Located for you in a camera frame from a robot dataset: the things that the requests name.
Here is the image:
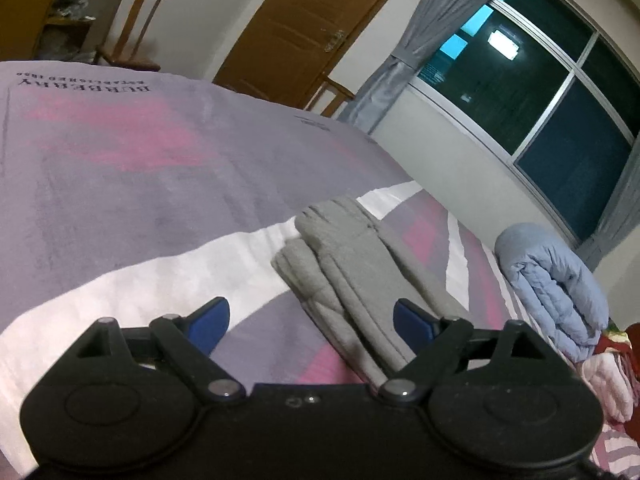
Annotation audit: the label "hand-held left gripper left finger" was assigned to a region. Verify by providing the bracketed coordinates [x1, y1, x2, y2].
[75, 296, 247, 403]

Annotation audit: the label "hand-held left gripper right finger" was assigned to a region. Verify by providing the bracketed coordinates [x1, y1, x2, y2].
[377, 297, 548, 405]

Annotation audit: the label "grey pants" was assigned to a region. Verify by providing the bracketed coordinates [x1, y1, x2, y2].
[270, 196, 481, 386]

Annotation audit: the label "folded light blue duvet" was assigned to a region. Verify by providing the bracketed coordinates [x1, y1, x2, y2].
[494, 222, 611, 365]

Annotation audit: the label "striped pink bed sheet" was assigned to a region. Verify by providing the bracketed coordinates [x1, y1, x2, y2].
[0, 60, 640, 480]

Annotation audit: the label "folded pink white quilt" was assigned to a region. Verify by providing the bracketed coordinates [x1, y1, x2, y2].
[575, 352, 635, 423]

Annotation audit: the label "red patterned blanket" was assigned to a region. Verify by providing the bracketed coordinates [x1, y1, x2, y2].
[597, 322, 640, 361]

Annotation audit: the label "grey curtain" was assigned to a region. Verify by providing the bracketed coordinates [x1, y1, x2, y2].
[582, 130, 640, 273]
[340, 0, 531, 136]

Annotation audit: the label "wooden chair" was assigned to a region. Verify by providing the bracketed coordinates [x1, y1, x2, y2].
[95, 0, 171, 72]
[302, 74, 356, 118]

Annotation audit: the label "large window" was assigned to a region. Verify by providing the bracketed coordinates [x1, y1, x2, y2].
[407, 0, 640, 256]

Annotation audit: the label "brown wooden door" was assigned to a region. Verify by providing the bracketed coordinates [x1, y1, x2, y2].
[212, 0, 426, 111]

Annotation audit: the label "wooden shelf cabinet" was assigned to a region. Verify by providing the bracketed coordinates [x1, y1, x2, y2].
[0, 0, 101, 63]

